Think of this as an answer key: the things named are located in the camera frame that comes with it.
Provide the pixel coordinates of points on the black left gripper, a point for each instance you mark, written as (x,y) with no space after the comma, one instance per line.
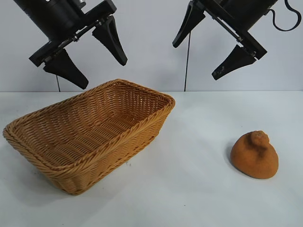
(64,16)

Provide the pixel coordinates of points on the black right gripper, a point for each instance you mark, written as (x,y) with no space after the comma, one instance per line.
(239,11)

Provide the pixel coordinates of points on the woven wicker basket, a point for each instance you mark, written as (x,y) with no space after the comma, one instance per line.
(78,142)

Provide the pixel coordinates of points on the orange-brown bread bun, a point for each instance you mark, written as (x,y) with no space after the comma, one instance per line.
(254,158)

